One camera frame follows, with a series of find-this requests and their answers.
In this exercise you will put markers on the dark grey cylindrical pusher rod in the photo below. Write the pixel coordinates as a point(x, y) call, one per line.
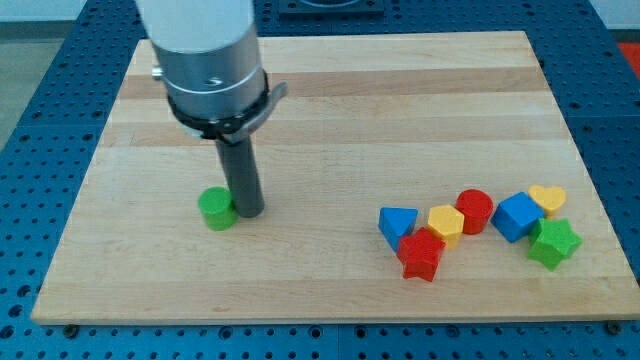
point(241, 173)

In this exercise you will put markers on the black clamp ring with lever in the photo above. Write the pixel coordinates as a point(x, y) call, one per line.
point(237, 127)

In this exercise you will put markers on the green cylinder block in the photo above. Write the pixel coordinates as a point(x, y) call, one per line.
point(217, 209)

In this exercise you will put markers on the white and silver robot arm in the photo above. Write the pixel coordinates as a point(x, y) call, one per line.
point(210, 64)

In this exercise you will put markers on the light wooden board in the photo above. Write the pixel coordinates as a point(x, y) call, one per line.
point(405, 120)

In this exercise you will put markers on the blue triangle block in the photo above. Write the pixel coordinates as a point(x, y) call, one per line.
point(395, 223)

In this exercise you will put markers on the red star block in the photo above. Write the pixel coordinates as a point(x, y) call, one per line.
point(420, 254)

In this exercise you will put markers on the yellow hexagon block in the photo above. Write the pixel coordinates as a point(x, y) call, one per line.
point(446, 223)

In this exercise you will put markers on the red cylinder block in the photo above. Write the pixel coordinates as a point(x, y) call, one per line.
point(477, 208)

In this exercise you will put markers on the blue cube block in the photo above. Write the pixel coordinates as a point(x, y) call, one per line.
point(516, 216)

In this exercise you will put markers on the yellow heart block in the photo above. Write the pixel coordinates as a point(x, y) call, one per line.
point(549, 199)

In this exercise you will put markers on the green star block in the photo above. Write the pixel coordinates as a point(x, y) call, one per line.
point(552, 241)

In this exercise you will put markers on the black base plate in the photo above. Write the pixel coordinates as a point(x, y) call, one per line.
point(330, 7)

